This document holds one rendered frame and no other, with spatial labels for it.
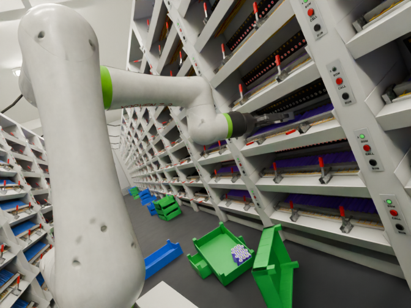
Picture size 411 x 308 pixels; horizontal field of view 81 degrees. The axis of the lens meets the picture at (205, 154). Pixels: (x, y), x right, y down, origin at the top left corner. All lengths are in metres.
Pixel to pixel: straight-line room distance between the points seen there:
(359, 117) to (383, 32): 0.20
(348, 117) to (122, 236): 0.64
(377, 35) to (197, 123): 0.50
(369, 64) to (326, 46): 0.12
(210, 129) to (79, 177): 0.48
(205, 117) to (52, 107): 0.47
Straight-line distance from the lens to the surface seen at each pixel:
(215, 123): 0.79
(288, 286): 1.13
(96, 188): 0.40
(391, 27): 0.69
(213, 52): 1.37
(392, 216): 0.86
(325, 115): 0.88
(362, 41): 0.71
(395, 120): 0.73
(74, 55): 0.47
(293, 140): 0.94
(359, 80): 0.73
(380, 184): 0.82
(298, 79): 0.84
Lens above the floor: 0.66
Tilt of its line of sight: 3 degrees down
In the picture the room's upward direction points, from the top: 24 degrees counter-clockwise
